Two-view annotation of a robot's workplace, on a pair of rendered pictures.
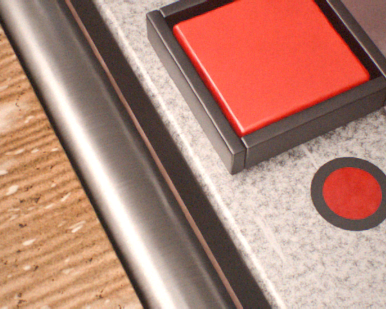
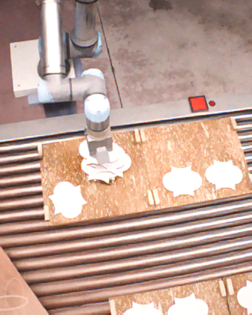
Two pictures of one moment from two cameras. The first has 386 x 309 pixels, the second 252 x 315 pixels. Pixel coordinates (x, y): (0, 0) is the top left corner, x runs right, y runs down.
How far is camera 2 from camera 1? 1.69 m
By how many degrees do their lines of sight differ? 35
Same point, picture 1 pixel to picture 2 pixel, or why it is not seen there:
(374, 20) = not seen: hidden behind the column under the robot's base
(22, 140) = (205, 123)
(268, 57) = (199, 103)
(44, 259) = (216, 124)
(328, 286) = (219, 108)
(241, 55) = (198, 106)
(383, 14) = not seen: hidden behind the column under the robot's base
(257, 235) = (214, 111)
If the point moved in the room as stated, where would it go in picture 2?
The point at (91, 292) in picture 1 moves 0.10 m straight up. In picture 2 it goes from (219, 121) to (224, 108)
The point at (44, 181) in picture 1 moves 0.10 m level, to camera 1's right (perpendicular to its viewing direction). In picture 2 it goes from (209, 122) to (214, 103)
